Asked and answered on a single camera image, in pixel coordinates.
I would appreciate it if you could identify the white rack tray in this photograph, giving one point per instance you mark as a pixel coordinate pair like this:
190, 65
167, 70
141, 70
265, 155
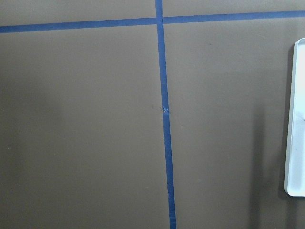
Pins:
294, 182

